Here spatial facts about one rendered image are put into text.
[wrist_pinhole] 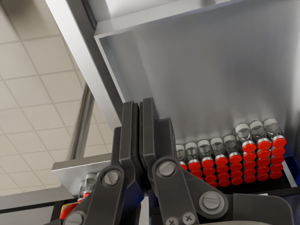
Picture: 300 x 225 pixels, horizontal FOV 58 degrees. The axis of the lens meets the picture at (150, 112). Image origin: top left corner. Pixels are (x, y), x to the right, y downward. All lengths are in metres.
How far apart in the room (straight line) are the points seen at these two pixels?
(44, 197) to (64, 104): 1.01
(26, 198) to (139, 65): 0.47
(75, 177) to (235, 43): 0.39
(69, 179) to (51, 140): 1.32
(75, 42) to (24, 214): 0.45
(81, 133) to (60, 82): 0.74
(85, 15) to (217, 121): 0.26
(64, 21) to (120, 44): 0.07
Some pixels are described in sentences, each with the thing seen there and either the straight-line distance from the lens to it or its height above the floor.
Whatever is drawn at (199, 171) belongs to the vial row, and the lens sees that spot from 0.48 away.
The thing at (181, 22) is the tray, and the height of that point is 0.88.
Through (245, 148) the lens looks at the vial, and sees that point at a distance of 0.45.
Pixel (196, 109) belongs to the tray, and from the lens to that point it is 0.43.
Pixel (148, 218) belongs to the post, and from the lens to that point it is 0.44.
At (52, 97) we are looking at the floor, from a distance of 1.63.
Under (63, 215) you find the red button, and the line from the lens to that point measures 0.46.
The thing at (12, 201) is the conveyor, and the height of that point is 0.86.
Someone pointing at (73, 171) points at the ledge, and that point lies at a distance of 0.56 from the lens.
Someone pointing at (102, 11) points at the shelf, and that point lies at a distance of 0.34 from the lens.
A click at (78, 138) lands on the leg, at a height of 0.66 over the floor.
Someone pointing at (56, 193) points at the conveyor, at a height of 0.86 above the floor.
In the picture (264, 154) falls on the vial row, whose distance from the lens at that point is 0.48.
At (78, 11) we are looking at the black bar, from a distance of 0.33.
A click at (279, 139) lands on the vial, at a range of 0.45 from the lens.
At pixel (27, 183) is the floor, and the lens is 2.38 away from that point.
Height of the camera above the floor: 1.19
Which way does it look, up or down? 47 degrees down
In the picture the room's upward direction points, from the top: 178 degrees clockwise
